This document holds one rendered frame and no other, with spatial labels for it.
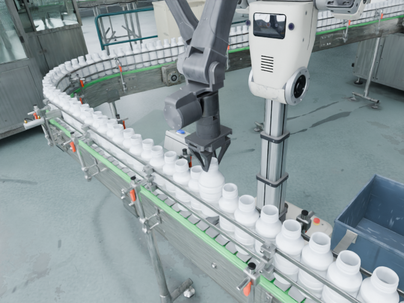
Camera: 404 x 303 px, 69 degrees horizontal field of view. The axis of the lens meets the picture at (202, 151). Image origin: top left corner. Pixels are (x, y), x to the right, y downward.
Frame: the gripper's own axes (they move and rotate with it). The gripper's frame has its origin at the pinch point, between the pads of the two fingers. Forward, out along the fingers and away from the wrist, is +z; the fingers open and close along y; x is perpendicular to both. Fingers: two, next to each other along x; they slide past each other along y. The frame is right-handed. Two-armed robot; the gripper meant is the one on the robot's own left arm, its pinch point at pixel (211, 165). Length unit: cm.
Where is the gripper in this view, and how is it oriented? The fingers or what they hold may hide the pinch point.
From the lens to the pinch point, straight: 74.6
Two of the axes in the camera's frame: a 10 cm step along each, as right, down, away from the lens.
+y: 7.2, -4.2, 5.5
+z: 0.8, 8.4, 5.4
